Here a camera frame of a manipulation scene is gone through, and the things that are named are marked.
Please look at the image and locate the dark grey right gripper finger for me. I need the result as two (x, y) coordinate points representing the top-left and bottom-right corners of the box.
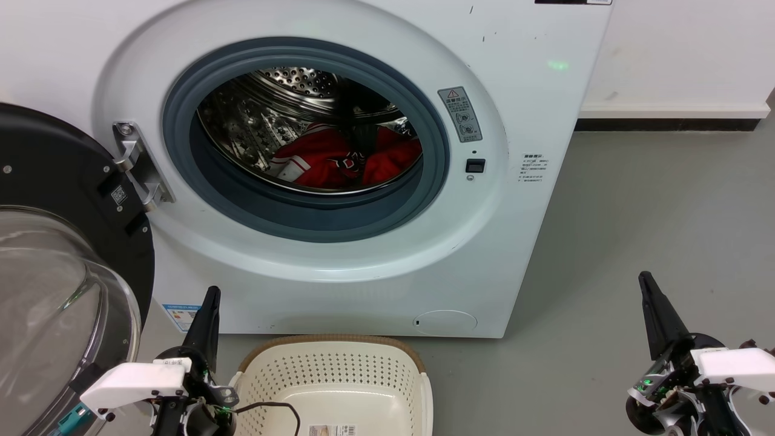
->
(639, 271), (691, 361)

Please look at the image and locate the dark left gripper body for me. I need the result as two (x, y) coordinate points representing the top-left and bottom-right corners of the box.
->
(151, 346), (240, 436)

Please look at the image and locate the white front-load washing machine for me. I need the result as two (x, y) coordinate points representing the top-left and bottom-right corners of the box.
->
(0, 0), (613, 339)

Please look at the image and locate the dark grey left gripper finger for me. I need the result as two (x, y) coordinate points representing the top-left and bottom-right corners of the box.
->
(182, 286), (222, 371)

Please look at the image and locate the white text sticker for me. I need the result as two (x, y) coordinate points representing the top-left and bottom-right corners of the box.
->
(519, 153), (549, 183)

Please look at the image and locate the silver metal door hinge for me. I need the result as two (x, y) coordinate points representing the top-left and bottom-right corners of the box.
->
(112, 121), (176, 213)

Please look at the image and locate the blue energy label sticker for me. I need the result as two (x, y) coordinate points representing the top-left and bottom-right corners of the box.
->
(162, 303), (203, 332)

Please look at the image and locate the grey warning sticker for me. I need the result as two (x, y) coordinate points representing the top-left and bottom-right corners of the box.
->
(437, 86), (484, 144)

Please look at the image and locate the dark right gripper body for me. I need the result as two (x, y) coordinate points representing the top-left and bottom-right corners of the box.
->
(625, 336), (736, 436)

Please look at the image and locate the thin black cable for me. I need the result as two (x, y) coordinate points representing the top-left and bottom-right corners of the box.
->
(233, 401), (302, 436)

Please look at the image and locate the black washer door with glass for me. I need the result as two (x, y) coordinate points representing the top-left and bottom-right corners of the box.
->
(0, 103), (155, 436)

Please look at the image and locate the red and white garment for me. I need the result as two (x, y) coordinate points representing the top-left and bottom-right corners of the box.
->
(269, 123), (423, 188)

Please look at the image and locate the black wall baseboard strip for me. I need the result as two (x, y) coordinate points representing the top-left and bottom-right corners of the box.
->
(574, 117), (761, 133)

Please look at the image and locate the round white filter cover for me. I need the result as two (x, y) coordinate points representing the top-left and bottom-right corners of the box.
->
(413, 310), (478, 335)

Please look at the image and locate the cream perforated laundry basket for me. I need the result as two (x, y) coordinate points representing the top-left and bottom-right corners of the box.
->
(229, 334), (434, 436)

